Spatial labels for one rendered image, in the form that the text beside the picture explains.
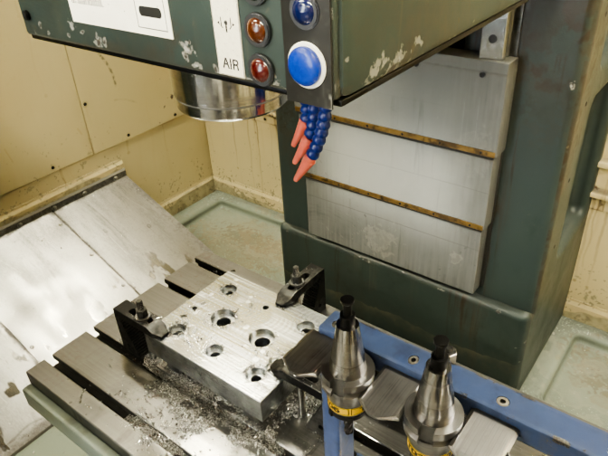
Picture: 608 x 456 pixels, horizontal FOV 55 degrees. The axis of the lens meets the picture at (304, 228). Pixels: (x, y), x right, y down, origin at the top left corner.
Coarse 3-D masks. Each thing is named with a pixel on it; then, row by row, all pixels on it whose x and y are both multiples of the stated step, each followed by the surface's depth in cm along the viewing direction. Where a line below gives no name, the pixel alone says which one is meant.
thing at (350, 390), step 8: (328, 360) 69; (368, 360) 69; (328, 368) 68; (368, 368) 68; (328, 376) 67; (368, 376) 67; (328, 384) 67; (336, 384) 67; (344, 384) 66; (352, 384) 66; (360, 384) 66; (368, 384) 66; (328, 392) 67; (336, 392) 68; (344, 392) 66; (352, 392) 66; (360, 392) 67; (344, 400) 67; (352, 400) 67
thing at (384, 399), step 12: (384, 372) 68; (396, 372) 68; (372, 384) 67; (384, 384) 67; (396, 384) 67; (408, 384) 67; (360, 396) 66; (372, 396) 65; (384, 396) 65; (396, 396) 65; (372, 408) 64; (384, 408) 64; (396, 408) 64; (384, 420) 63; (396, 420) 63
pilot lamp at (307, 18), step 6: (300, 0) 42; (306, 0) 42; (294, 6) 42; (300, 6) 42; (306, 6) 42; (294, 12) 42; (300, 12) 42; (306, 12) 42; (312, 12) 42; (300, 18) 42; (306, 18) 42; (312, 18) 42; (306, 24) 43
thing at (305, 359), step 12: (312, 336) 74; (324, 336) 74; (300, 348) 72; (312, 348) 72; (324, 348) 72; (288, 360) 71; (300, 360) 71; (312, 360) 70; (300, 372) 69; (312, 372) 69
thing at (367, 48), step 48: (48, 0) 62; (192, 0) 49; (240, 0) 46; (336, 0) 41; (384, 0) 45; (432, 0) 51; (480, 0) 60; (528, 0) 72; (96, 48) 61; (144, 48) 56; (192, 48) 52; (336, 48) 43; (384, 48) 47; (432, 48) 55; (336, 96) 45
